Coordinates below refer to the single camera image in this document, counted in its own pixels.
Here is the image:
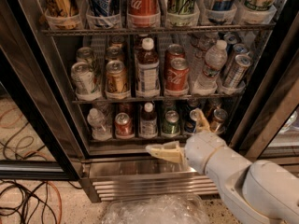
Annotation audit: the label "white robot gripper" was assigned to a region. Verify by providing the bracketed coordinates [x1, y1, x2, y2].
[146, 108, 225, 175]

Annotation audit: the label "red coke can bottom shelf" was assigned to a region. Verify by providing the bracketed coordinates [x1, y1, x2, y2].
[114, 112, 134, 139]

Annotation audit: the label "red coke can shelf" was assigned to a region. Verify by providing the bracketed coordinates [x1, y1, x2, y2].
[114, 112, 134, 139]
[128, 0, 157, 27]

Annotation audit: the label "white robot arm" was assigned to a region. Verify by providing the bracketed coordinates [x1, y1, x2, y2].
[146, 120, 299, 224]

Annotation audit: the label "blue pepsi can bottom shelf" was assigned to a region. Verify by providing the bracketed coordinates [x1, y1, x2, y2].
[184, 109, 198, 133]

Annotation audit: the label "green soda can bottom shelf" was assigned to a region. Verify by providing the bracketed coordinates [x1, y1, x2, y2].
[162, 110, 180, 136]

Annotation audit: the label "gold brown can bottom shelf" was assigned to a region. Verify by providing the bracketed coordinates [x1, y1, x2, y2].
[210, 108, 228, 133]

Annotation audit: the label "brown tea bottle bottom shelf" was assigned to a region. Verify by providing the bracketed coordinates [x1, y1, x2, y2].
[139, 102, 158, 138]

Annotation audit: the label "brown tea bottle shelf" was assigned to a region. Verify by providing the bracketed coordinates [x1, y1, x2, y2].
[139, 102, 158, 138]
[135, 37, 160, 97]

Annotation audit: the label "red coke can middle front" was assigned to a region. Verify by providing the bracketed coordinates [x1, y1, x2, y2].
[165, 58, 189, 96]

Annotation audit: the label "red can bottom shelf rear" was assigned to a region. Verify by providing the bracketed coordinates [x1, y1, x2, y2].
[118, 103, 134, 118]

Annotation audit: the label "silver slim can middle front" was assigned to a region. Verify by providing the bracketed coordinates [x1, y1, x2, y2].
[222, 54, 252, 88]

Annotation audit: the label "silver slim can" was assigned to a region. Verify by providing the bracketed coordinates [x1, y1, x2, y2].
[222, 54, 252, 88]
[222, 43, 249, 77]

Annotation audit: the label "brown tea bottle middle shelf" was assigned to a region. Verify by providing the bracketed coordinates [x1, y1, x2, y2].
[135, 37, 160, 97]

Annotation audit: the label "clear water bottle middle shelf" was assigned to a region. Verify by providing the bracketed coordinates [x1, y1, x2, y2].
[193, 40, 227, 95]

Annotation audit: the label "clear water bottle shelf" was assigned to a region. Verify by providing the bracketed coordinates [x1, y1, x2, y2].
[193, 40, 227, 95]
[87, 108, 112, 141]

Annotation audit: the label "clear water bottle bottom shelf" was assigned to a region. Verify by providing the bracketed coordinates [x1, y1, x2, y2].
[87, 108, 112, 141]

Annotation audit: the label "red coke can middle rear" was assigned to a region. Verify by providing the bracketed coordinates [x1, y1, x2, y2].
[164, 44, 185, 65]

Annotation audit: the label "gold can middle shelf front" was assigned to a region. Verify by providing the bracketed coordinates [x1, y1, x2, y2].
[106, 60, 129, 99]

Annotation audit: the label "stainless steel fridge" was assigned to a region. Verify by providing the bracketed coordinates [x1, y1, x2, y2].
[0, 0, 299, 203]

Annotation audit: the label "silver can middle shelf front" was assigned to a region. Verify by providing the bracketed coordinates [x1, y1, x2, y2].
[71, 62, 101, 101]

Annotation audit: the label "silver can shelf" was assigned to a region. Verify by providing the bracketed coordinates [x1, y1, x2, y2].
[71, 62, 101, 101]
[76, 47, 96, 71]

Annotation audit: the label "red bull can top shelf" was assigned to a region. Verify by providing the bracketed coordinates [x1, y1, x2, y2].
[205, 0, 235, 24]

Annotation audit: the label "silver can middle shelf rear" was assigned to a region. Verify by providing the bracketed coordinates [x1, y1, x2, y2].
[76, 47, 96, 71]

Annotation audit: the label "red coke can top shelf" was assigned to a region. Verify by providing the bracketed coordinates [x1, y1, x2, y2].
[128, 0, 157, 27]

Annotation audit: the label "white green can top shelf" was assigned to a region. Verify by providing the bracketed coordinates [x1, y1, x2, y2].
[238, 0, 275, 24]

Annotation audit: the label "blue can top shelf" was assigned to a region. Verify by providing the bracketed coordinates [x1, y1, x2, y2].
[89, 0, 121, 28]

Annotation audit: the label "yellow can top shelf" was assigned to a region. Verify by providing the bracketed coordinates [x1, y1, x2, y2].
[46, 0, 79, 30]

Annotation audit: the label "clear plastic bag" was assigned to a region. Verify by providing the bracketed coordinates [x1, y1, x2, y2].
[101, 194, 210, 224]

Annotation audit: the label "black and orange floor cables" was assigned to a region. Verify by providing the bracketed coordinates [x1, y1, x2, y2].
[0, 179, 82, 224]

